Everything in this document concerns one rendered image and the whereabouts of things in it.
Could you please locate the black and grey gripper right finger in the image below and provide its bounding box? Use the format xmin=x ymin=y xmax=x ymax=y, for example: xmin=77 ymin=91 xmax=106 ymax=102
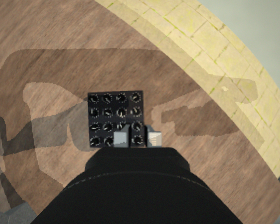
xmin=144 ymin=125 xmax=162 ymax=147

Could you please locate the black knob box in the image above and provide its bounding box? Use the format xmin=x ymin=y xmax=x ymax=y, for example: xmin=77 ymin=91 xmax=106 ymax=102
xmin=88 ymin=90 xmax=145 ymax=148

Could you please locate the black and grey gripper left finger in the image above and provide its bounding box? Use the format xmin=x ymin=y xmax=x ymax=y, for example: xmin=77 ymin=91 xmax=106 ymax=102
xmin=114 ymin=125 xmax=132 ymax=147

